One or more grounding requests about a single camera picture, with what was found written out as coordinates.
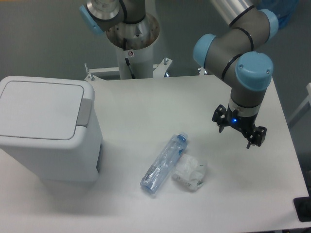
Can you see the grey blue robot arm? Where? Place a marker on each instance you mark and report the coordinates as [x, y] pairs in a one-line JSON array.
[[232, 57]]

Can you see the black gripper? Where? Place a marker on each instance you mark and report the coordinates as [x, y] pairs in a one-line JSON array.
[[245, 125]]

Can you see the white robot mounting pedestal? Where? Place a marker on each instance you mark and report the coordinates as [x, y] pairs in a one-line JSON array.
[[134, 46]]

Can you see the black device at table edge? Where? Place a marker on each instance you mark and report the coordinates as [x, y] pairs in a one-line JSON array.
[[303, 208]]

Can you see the clear plastic water bottle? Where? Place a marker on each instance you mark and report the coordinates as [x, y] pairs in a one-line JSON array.
[[164, 162]]

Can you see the white frame at right edge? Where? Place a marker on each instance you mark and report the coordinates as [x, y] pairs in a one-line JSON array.
[[302, 109]]

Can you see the crumpled white plastic bag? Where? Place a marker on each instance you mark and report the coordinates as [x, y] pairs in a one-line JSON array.
[[189, 172]]

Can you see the white trash can lid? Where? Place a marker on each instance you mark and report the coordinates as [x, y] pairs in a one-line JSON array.
[[41, 110]]

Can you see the white trash can body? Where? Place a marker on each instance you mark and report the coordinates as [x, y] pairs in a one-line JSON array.
[[76, 159]]

